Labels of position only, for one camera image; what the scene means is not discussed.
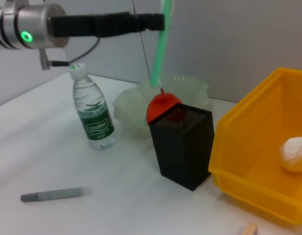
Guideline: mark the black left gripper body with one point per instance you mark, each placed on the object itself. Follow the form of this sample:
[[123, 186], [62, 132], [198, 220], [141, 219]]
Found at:
[[92, 24]]

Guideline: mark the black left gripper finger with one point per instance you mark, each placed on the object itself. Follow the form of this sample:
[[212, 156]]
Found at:
[[153, 22]]

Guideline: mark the green utility knife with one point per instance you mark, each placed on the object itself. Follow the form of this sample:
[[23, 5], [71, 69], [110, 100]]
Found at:
[[160, 54]]

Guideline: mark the red-orange fruit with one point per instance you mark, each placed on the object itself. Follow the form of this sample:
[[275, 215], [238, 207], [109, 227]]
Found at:
[[160, 105]]

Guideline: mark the clear water bottle green label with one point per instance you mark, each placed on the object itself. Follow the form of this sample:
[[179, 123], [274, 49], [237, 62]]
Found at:
[[97, 115]]

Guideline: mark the white paper ball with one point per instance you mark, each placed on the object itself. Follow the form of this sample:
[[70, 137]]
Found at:
[[295, 154]]

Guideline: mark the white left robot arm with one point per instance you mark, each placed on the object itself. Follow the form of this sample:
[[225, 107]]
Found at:
[[31, 27]]

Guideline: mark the translucent green glass fruit plate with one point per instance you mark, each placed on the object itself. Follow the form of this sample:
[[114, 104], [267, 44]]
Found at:
[[131, 102]]

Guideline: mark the black mesh pen holder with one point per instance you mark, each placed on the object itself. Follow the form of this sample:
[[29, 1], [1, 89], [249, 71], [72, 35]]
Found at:
[[185, 151]]

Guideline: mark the grey marker pen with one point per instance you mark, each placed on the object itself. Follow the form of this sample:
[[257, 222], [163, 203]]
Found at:
[[50, 195]]

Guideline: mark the yellow plastic bin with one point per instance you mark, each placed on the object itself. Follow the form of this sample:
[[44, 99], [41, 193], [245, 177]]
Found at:
[[251, 159]]

